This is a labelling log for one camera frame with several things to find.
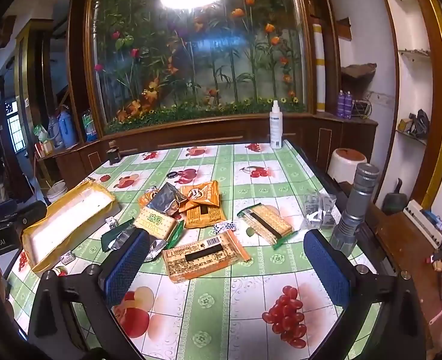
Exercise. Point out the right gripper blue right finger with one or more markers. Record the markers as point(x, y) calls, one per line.
point(333, 268)

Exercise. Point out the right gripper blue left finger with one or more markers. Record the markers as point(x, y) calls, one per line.
point(121, 266)

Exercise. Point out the dark green snack pouch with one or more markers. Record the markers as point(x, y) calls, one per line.
point(115, 238)

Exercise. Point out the small blue white candy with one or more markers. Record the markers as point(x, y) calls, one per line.
point(111, 222)

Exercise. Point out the yellow green-label cracker pack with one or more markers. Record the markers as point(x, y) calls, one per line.
point(155, 223)

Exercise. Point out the clear plastic snack bag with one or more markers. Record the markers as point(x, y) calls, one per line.
point(317, 209)

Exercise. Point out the green-edged cracker pack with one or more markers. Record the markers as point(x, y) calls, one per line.
point(267, 224)

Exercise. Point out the orange snack bag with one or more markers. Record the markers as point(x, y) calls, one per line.
point(147, 196)
point(203, 216)
point(201, 194)

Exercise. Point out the silver foil snack pack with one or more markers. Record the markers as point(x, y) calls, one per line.
point(167, 200)

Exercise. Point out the orange barcode cracker pack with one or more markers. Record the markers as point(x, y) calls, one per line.
point(188, 262)

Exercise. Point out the blue white patterned candy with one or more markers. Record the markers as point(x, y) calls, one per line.
point(224, 226)

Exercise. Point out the orange snack bag top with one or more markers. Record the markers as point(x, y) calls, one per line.
point(201, 194)

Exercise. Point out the silver foil pack grey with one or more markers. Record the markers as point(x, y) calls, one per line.
point(156, 247)

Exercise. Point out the white plastic bucket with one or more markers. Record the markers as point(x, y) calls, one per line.
point(58, 190)

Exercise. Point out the gold tray box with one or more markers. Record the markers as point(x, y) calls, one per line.
point(68, 222)

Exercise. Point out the grey flashlight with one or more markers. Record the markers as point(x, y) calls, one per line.
point(343, 237)

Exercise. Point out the white stool red top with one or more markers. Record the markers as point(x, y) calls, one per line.
point(343, 163)

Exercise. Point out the black round lid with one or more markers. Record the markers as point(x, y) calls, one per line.
point(171, 175)

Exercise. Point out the blue thermos jug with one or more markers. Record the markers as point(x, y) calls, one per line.
point(68, 133)

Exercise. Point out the small dark ink bottle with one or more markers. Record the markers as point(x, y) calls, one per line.
point(113, 153)

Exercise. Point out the green plastic bottle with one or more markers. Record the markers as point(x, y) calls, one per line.
point(89, 126)

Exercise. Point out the white spray bottle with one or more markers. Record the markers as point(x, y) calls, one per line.
point(276, 126)

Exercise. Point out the purple bottle pair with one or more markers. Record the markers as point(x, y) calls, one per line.
point(344, 105)

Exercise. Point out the floral glass panel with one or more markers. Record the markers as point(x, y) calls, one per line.
point(160, 61)

